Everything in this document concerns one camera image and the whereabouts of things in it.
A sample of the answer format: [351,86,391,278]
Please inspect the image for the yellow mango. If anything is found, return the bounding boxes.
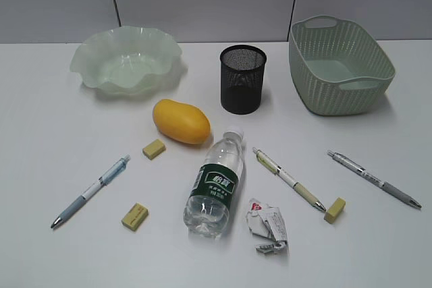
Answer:
[153,99,211,144]

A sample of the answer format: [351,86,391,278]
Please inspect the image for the clear water bottle green label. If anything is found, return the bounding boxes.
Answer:
[183,126,244,237]

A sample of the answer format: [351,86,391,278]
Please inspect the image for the white waste paper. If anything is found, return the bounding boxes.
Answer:
[246,198,289,254]

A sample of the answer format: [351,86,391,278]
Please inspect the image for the beige grip pen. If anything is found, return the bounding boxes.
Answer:
[252,147,327,212]

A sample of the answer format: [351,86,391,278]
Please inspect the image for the plain yellow eraser upper left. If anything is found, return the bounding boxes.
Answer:
[142,139,166,160]

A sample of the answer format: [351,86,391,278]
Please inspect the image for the black mesh pen holder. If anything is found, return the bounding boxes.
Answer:
[219,45,267,115]

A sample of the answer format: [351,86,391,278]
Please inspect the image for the green wavy glass plate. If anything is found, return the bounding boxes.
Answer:
[70,26,182,94]

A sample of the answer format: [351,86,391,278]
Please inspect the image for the yellow eraser with print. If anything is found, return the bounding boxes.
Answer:
[121,203,149,231]

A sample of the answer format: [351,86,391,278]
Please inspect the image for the grey grip pen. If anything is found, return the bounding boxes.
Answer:
[327,150,422,210]

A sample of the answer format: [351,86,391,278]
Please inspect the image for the green plastic woven basket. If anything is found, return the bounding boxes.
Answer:
[289,16,396,116]

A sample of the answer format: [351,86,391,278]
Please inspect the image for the yellow eraser right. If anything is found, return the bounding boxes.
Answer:
[324,198,346,224]

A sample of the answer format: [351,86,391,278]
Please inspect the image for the blue grip pen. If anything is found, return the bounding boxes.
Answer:
[51,154,131,229]

